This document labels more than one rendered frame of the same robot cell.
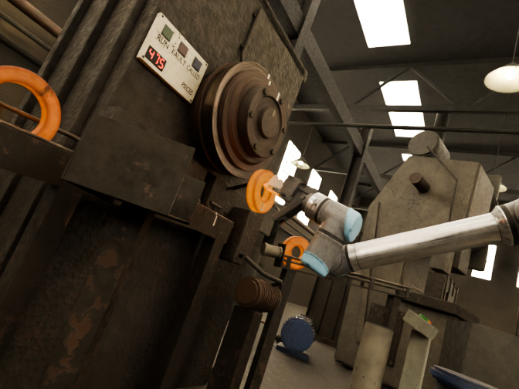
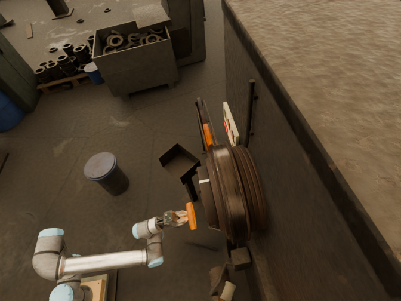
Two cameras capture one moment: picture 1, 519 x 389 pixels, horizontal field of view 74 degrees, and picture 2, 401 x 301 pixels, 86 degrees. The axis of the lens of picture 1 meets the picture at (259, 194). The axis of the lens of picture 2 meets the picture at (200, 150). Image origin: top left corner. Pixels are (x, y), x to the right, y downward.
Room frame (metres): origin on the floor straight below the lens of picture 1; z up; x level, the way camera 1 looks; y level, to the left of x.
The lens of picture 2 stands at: (1.65, -0.17, 2.07)
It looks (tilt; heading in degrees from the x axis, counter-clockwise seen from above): 53 degrees down; 145
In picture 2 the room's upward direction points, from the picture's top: 12 degrees counter-clockwise
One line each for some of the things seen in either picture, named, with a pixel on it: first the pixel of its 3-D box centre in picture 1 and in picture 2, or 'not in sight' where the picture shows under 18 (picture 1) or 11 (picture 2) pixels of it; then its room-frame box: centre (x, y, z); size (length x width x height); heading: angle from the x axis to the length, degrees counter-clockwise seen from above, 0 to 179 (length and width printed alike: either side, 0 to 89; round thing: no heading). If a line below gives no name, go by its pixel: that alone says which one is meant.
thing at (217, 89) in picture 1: (245, 122); (227, 190); (1.33, 0.16, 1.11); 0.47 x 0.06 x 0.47; 145
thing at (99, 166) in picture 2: not in sight; (109, 175); (0.01, -0.22, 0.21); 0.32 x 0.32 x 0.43
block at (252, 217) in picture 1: (236, 235); (241, 259); (1.53, 0.03, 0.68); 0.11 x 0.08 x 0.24; 55
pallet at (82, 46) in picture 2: not in sight; (71, 62); (-2.57, 0.51, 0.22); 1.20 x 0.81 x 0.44; 60
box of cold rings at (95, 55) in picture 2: not in sight; (138, 57); (-1.32, 1.17, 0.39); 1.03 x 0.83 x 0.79; 59
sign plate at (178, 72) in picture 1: (175, 61); (230, 129); (1.11, 0.44, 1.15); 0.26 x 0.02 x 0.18; 145
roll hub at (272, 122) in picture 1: (264, 123); (206, 194); (1.27, 0.08, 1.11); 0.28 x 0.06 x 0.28; 145
